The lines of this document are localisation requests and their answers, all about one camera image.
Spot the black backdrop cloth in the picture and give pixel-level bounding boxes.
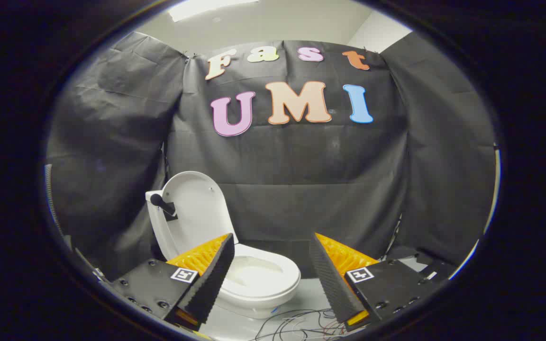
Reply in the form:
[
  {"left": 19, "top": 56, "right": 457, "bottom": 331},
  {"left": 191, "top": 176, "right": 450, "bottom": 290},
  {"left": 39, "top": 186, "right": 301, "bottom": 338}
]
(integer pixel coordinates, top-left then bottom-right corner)
[{"left": 45, "top": 31, "right": 497, "bottom": 280}]

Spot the tangle of thin cables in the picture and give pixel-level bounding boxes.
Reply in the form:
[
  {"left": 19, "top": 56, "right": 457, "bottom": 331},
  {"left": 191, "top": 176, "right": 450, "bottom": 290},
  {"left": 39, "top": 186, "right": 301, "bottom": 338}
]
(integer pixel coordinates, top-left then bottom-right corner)
[{"left": 254, "top": 308, "right": 349, "bottom": 341}]

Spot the black box with white label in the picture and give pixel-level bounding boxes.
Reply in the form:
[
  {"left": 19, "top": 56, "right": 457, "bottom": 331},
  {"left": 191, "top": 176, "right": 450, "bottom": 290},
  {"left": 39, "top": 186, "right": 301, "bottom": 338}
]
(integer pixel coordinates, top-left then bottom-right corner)
[{"left": 387, "top": 246, "right": 458, "bottom": 285}]

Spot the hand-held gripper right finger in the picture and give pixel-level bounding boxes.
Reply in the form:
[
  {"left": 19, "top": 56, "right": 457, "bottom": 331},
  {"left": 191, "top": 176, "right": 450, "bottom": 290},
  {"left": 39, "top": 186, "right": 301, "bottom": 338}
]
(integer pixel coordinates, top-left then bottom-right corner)
[{"left": 309, "top": 232, "right": 437, "bottom": 332}]

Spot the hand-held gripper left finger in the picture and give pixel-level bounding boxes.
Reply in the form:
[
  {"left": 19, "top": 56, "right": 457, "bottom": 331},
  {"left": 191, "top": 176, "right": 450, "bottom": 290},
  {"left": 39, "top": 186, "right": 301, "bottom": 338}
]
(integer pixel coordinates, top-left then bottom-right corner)
[{"left": 110, "top": 233, "right": 236, "bottom": 332}]

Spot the white toilet bowl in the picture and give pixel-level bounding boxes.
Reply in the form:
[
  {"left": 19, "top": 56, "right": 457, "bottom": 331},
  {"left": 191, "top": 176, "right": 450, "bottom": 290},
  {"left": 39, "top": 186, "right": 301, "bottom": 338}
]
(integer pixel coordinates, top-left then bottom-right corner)
[{"left": 214, "top": 242, "right": 301, "bottom": 319}]

